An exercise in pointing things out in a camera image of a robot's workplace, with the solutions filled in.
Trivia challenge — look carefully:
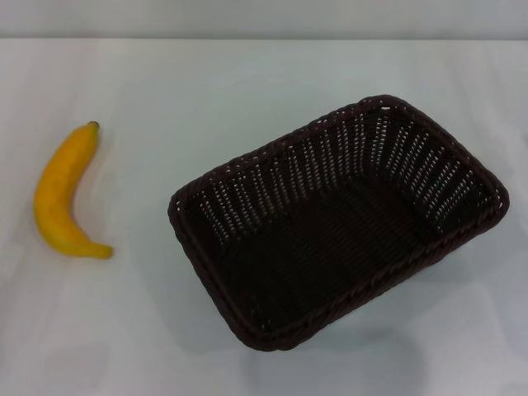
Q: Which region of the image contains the dark brown woven basket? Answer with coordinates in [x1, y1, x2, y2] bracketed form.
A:
[168, 93, 511, 352]

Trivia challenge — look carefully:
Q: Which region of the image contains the yellow banana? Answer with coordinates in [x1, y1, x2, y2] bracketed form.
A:
[33, 120, 115, 260]

